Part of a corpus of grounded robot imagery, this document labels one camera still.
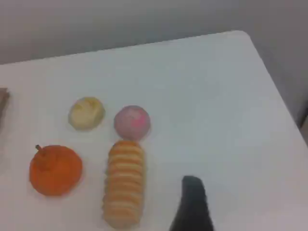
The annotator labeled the cream round bun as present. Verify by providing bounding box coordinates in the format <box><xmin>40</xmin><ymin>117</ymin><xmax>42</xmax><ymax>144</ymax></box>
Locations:
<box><xmin>68</xmin><ymin>96</ymin><xmax>106</xmax><ymax>132</ymax></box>

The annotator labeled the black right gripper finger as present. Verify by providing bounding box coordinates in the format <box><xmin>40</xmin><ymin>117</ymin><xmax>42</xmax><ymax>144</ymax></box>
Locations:
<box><xmin>168</xmin><ymin>175</ymin><xmax>215</xmax><ymax>231</ymax></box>

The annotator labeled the brown jute tote bag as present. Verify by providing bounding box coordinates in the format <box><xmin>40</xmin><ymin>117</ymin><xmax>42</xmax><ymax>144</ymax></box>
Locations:
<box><xmin>0</xmin><ymin>88</ymin><xmax>11</xmax><ymax>136</ymax></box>

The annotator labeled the pink round bun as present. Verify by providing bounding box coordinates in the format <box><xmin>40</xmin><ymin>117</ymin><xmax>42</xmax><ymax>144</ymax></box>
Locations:
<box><xmin>113</xmin><ymin>104</ymin><xmax>152</xmax><ymax>141</ymax></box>

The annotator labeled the striped long bread roll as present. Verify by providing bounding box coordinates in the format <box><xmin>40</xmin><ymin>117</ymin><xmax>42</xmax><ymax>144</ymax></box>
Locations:
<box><xmin>102</xmin><ymin>140</ymin><xmax>146</xmax><ymax>230</ymax></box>

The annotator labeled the orange fruit with stem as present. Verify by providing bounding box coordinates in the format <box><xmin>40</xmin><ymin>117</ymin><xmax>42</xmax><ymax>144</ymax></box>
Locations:
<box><xmin>29</xmin><ymin>144</ymin><xmax>84</xmax><ymax>197</ymax></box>

